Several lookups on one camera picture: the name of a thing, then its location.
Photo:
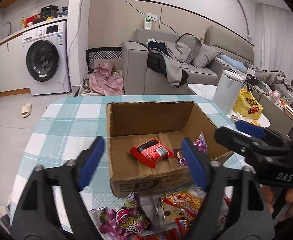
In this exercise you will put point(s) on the dark clothes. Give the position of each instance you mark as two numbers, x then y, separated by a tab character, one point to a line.
156	60

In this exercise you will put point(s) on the purple snack packet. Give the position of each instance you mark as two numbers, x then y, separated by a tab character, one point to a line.
200	143

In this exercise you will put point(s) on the light blue pillow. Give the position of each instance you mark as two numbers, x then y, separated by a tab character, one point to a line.
232	62

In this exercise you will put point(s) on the white marble coffee table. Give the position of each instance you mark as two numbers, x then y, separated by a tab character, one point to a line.
201	90

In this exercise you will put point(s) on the yellow bottle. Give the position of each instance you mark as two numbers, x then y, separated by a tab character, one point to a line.
23	24

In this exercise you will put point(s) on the white box green label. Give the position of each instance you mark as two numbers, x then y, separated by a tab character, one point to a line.
148	23

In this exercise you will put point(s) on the small black stand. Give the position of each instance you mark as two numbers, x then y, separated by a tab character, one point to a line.
249	80

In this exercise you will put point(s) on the teal checked tablecloth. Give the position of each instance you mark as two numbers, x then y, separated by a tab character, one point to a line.
69	120

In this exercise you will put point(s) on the grey sofa pillow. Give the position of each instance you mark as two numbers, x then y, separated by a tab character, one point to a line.
190	43
206	56

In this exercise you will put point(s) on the kitchen faucet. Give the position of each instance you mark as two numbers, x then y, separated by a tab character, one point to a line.
10	26

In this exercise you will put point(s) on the clear cookie packet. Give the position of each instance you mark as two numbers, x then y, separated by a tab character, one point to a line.
171	211

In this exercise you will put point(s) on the grey hoodie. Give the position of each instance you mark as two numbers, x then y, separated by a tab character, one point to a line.
176	62

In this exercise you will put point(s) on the grey sofa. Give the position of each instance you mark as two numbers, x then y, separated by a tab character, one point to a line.
134	72

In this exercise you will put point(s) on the red box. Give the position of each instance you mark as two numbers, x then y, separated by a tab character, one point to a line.
31	20

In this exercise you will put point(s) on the black white patterned bag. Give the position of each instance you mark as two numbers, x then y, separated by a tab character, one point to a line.
104	53

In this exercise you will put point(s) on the grey blanket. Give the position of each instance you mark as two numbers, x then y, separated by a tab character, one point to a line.
274	80

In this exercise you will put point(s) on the cardboard box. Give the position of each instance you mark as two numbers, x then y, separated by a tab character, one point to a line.
126	120

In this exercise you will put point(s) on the beige slipper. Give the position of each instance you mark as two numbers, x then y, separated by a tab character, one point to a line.
26	110

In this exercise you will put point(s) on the yellow plastic bag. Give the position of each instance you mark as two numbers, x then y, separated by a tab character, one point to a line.
246	105

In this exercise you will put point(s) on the white shoe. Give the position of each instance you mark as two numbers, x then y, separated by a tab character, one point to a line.
4	212

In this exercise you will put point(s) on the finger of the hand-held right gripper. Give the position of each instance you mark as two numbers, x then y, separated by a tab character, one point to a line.
236	140
251	128

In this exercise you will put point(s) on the light green cloth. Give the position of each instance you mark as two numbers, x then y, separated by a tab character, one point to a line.
151	40

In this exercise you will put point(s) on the white red snack packet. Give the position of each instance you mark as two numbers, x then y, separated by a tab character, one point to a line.
225	212

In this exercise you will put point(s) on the grape candy packet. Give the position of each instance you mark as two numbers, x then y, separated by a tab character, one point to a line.
121	220

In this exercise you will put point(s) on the grey plastic bag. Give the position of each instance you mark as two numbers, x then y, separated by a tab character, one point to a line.
63	11

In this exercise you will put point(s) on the white trash can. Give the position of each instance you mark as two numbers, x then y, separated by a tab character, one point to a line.
226	92

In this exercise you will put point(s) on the white washing machine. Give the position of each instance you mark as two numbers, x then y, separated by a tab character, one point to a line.
49	57

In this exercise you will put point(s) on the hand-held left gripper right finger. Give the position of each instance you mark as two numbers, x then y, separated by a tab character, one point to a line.
194	165

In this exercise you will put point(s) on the pink cloth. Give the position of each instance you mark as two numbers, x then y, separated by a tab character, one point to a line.
106	80

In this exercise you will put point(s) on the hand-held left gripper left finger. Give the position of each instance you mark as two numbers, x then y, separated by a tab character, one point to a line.
92	163

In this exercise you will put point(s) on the white wall socket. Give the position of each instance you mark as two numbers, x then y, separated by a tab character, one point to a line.
152	17

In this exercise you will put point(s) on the orange fries snack packet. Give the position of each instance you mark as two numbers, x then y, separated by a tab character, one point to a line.
191	200

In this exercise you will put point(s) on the small red orange packet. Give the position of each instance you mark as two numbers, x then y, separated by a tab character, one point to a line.
184	225

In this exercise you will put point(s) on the red black snack packet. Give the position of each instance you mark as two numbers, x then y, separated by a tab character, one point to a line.
149	152

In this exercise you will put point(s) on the white kitchen counter cabinet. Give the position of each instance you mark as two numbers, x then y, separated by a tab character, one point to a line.
4	62

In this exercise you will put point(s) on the flat red snack packet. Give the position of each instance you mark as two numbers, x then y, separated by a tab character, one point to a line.
159	236

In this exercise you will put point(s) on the black rice cooker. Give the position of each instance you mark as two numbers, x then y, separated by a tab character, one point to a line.
49	12

